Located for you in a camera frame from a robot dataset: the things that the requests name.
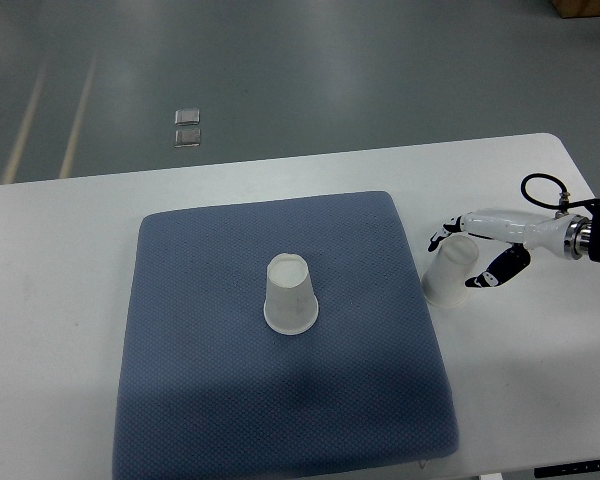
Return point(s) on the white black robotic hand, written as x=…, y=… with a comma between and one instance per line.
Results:
x=568, y=237

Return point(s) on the blue fabric cushion mat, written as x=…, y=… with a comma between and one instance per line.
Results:
x=208, y=390

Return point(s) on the wooden furniture corner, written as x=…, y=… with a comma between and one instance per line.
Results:
x=568, y=9

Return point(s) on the lower metal floor plate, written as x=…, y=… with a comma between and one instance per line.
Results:
x=187, y=137

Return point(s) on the black table edge bracket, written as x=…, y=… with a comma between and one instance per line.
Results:
x=576, y=468

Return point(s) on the upper metal floor plate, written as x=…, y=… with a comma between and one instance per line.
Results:
x=187, y=116

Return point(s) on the metal floor plate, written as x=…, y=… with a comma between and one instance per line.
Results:
x=187, y=116
x=187, y=137

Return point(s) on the white paper cup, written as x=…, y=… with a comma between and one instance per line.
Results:
x=290, y=306
x=443, y=282

